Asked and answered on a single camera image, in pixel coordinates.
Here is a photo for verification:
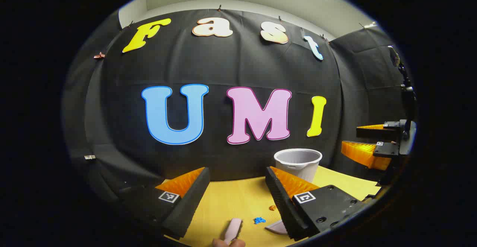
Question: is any pink dustpan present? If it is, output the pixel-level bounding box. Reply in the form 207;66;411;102
265;219;288;235

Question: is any black camera stand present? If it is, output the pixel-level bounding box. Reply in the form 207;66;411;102
388;45;416;128

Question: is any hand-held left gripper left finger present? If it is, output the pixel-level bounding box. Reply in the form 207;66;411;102
119;167;211;240

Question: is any white ribbed garbage bin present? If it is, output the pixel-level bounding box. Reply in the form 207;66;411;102
274;148;323;183

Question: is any small pink broom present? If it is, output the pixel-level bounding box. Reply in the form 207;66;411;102
223;218;243;245

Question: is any black backdrop cloth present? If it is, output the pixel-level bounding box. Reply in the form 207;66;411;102
63;9;410;203

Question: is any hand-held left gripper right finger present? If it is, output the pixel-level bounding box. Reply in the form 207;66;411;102
265;166;368;241

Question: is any yellow wooden desktop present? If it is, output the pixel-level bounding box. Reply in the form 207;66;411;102
164;165;381;247

